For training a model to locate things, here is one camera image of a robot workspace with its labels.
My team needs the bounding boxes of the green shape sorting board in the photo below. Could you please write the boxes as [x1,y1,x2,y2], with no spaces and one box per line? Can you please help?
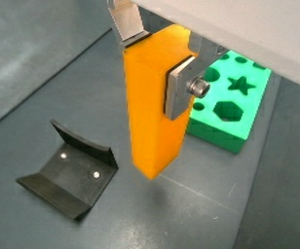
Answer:
[186,52,271,154]

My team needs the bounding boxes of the black curved holder bracket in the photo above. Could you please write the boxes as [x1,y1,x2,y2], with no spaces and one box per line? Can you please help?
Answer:
[16,120,119,219]

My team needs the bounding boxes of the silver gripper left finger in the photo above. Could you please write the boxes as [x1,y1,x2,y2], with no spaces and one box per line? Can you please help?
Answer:
[107,0,150,52]

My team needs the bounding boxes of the orange rectangular block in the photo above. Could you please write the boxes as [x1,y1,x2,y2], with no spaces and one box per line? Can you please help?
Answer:
[123,24,191,179]

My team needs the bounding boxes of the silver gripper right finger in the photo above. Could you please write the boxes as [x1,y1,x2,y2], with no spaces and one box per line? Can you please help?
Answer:
[164,32,227,120]

